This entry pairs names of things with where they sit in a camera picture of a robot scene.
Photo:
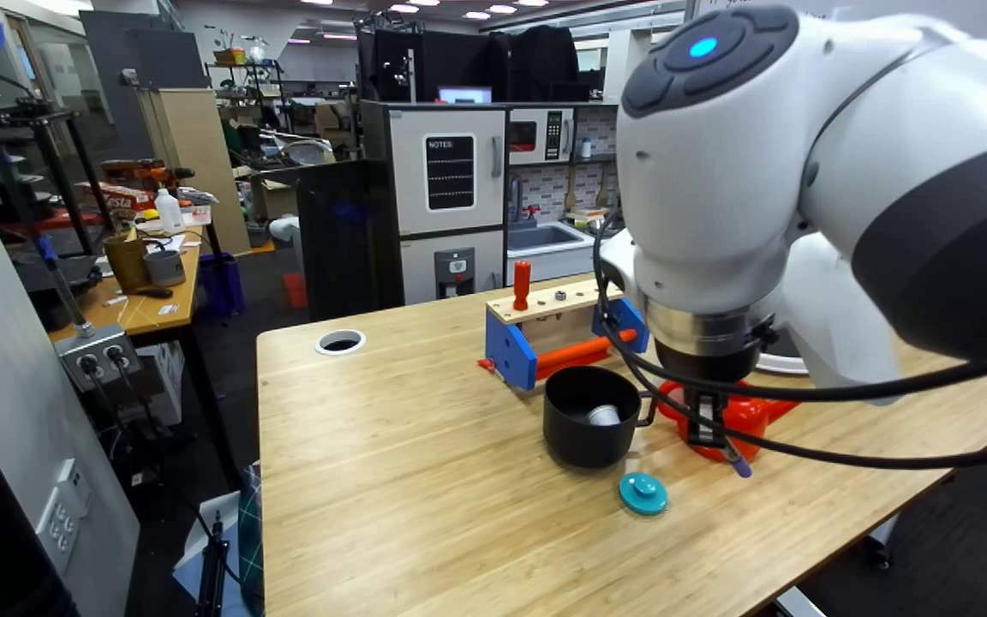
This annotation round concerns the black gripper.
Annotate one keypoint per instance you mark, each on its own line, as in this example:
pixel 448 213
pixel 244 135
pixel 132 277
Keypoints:
pixel 715 381

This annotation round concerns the grey marker pen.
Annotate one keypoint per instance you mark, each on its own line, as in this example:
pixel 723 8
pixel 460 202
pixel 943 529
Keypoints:
pixel 737 461

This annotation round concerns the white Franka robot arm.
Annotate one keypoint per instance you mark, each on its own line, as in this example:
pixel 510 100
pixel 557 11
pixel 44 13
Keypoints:
pixel 719 184

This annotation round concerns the red kettle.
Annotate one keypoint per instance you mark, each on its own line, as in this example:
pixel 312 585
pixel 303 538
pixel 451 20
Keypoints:
pixel 761 411

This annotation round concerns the teal round lid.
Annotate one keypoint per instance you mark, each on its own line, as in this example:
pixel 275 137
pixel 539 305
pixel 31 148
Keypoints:
pixel 641 493

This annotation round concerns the white object inside mug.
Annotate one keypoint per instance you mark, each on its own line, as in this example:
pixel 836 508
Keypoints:
pixel 603 417

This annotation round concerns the black mug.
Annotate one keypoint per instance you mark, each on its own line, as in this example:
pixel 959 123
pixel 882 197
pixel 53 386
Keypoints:
pixel 582 442

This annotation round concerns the blue wooden toy workbench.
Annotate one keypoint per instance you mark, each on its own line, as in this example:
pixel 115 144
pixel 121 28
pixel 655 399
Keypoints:
pixel 510 347

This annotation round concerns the red toy peg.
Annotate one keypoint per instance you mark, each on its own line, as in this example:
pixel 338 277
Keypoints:
pixel 521 285

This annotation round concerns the white toy kitchen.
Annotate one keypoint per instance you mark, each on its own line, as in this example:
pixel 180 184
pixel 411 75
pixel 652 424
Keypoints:
pixel 448 171

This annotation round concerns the black backpack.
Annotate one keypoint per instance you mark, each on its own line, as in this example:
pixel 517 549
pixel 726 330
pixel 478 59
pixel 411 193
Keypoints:
pixel 546 61

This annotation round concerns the laptop screen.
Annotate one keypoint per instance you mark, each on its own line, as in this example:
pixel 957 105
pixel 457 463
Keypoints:
pixel 465 98

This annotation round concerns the black box cabinet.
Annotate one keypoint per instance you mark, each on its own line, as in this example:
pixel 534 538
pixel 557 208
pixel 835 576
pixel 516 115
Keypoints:
pixel 342 227

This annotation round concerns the wooden side desk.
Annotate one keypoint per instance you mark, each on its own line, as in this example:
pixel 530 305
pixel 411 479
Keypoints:
pixel 145 308

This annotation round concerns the white spray bottle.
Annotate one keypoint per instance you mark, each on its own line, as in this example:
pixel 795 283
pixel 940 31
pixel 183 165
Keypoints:
pixel 168 213

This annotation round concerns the brown cardboard box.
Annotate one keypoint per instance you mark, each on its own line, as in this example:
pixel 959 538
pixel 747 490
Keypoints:
pixel 133 260

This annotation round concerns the grey power strip box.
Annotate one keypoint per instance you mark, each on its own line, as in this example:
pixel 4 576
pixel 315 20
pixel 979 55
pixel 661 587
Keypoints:
pixel 100 360

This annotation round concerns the grey partition panel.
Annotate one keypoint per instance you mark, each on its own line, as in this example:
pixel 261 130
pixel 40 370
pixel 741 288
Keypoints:
pixel 2 343

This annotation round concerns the white wall outlet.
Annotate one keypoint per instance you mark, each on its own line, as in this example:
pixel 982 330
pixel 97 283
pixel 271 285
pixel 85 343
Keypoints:
pixel 61 514

